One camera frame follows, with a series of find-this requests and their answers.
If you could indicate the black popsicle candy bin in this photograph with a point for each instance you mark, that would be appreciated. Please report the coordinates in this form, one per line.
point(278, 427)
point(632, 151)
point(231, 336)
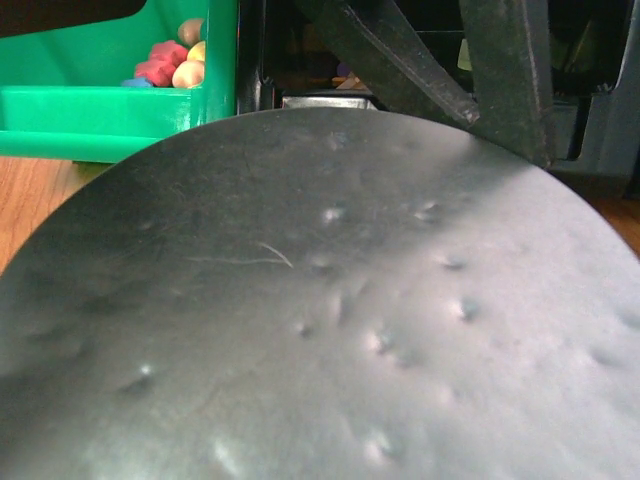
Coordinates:
point(594, 48)

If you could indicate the green plastic bin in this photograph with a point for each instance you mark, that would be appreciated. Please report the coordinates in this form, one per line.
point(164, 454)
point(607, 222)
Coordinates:
point(61, 91)

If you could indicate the metal jar lid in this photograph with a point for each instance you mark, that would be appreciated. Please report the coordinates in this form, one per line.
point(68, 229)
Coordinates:
point(321, 294)

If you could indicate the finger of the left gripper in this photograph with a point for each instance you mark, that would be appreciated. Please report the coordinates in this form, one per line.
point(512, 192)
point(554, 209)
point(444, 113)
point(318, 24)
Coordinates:
point(509, 50)
point(377, 42)

